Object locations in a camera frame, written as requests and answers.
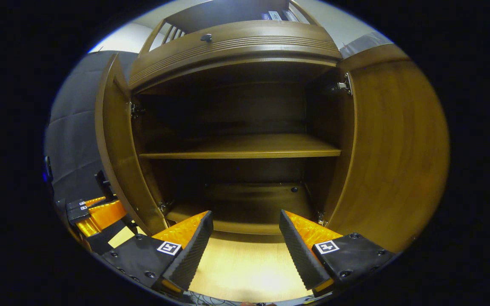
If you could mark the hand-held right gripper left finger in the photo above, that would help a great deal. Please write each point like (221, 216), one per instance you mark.
(194, 255)

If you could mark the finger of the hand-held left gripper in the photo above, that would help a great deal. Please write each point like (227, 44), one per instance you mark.
(100, 216)
(94, 201)

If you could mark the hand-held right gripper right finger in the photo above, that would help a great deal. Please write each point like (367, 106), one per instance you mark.
(298, 255)

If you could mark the wooden shoe cabinet door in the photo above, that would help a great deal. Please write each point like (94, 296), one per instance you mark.
(398, 148)
(119, 161)

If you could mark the wooden double-door shoe cabinet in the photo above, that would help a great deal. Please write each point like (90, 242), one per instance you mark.
(236, 110)

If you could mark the metal door hinge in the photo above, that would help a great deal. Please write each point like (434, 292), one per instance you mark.
(344, 85)
(321, 219)
(136, 110)
(162, 207)

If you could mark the wooden inner shelf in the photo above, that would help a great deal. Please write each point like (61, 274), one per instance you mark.
(245, 146)

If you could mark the black drawer knob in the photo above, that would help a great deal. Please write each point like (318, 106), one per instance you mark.
(206, 37)

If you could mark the wooden ribbed drawer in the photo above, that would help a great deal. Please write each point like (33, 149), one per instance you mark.
(249, 46)

